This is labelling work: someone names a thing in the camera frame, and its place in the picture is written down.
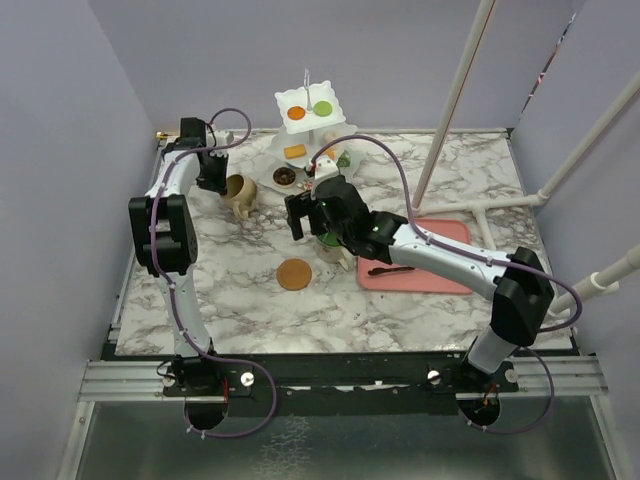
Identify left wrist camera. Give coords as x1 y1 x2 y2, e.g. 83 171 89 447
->
211 130 235 151

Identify square yellow biscuit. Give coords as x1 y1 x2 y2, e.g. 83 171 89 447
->
283 144 307 160

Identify black steel tongs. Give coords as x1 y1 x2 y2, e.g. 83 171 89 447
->
367 266 414 276

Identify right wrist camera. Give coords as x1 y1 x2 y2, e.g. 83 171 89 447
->
311 155 340 193

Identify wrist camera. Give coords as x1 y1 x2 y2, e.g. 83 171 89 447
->
311 155 340 193
211 130 235 151

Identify wooden coaster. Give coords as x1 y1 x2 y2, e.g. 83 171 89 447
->
276 258 312 291

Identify white three-tier cake stand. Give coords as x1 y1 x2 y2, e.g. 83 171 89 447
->
259 71 357 195

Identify pink serving tray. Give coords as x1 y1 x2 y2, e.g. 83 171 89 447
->
355 216 475 294

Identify aluminium mounting rail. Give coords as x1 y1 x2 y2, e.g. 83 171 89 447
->
78 357 608 402

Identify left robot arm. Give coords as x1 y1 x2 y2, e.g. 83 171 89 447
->
128 117 233 359

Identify green cake piece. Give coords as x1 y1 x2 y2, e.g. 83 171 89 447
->
337 151 351 169

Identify white round cake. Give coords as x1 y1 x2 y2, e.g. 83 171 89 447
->
323 130 342 145

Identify white pvc pipe frame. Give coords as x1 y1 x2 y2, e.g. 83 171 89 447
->
408 0 640 301

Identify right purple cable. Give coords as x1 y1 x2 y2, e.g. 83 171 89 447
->
309 134 583 436

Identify beige ceramic mug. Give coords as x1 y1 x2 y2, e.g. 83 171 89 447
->
222 174 258 221

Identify sprinkled white cake slice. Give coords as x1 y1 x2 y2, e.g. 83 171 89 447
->
297 181 313 191

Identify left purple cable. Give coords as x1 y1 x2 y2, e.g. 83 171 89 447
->
148 107 279 442

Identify purple cable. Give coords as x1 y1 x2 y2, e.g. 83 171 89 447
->
148 107 279 442
309 134 583 436

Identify green macaron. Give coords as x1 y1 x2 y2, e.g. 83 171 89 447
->
313 100 333 117

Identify green-inside ceramic mug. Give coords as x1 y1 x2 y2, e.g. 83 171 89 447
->
315 232 352 271

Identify brown round cookie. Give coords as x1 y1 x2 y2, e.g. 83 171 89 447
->
287 106 306 121

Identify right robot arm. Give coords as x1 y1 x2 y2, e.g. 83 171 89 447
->
285 175 554 391

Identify chocolate sprinkled donut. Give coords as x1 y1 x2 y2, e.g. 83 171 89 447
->
272 166 297 188

